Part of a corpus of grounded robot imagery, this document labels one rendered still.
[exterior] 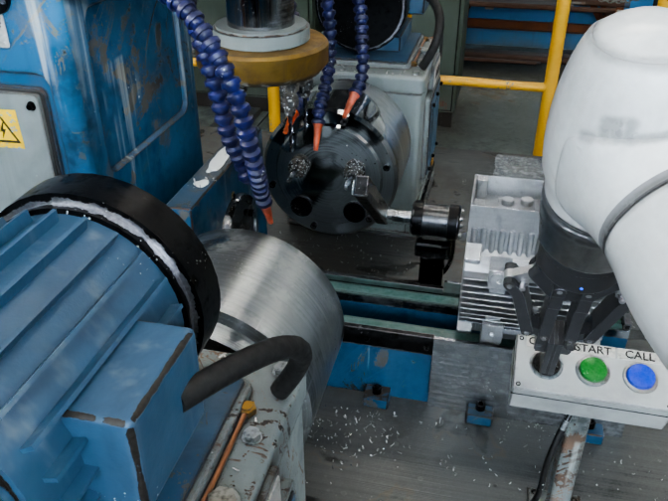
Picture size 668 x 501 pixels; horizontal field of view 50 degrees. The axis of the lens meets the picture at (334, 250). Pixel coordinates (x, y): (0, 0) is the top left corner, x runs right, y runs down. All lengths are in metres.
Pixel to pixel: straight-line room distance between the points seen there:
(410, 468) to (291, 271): 0.38
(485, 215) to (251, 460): 0.53
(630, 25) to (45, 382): 0.41
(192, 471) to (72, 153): 0.53
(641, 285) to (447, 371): 0.67
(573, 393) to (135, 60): 0.73
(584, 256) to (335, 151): 0.74
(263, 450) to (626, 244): 0.32
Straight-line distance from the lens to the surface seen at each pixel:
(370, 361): 1.13
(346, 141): 1.26
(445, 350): 1.08
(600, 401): 0.84
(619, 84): 0.48
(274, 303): 0.78
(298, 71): 0.94
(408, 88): 1.44
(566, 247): 0.60
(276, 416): 0.62
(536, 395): 0.84
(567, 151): 0.51
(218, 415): 0.61
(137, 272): 0.51
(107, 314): 0.47
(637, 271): 0.47
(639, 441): 1.19
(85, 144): 0.97
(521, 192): 1.08
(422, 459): 1.08
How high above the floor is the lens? 1.59
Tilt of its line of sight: 31 degrees down
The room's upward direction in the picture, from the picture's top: straight up
